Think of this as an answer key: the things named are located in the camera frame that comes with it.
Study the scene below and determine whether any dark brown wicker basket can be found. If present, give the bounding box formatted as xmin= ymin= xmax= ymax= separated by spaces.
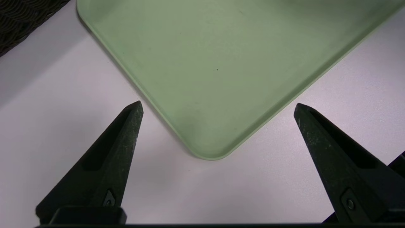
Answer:
xmin=0 ymin=0 xmax=71 ymax=58

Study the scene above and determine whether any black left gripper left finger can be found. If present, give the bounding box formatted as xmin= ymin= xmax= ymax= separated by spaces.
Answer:
xmin=35 ymin=101 xmax=144 ymax=224

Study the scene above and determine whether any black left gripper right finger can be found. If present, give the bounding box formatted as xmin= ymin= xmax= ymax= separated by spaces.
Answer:
xmin=294 ymin=103 xmax=405 ymax=223

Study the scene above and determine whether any light green plastic tray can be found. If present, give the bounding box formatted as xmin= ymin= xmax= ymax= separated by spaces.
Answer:
xmin=76 ymin=0 xmax=405 ymax=161

